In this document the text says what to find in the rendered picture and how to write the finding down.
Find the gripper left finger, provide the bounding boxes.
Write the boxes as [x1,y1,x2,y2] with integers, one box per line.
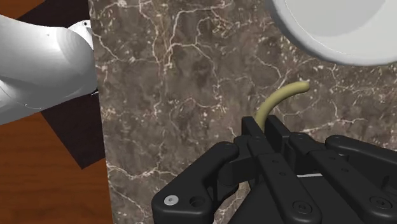
[151,116,323,224]

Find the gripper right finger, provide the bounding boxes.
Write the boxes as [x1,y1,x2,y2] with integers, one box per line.
[265,115,397,224]

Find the white round plate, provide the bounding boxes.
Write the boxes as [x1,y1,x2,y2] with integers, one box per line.
[265,0,397,67]

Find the dark robot stand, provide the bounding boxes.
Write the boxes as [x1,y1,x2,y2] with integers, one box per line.
[17,0,106,170]

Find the tan curved stick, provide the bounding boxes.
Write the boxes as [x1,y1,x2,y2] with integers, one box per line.
[254,81,310,133]

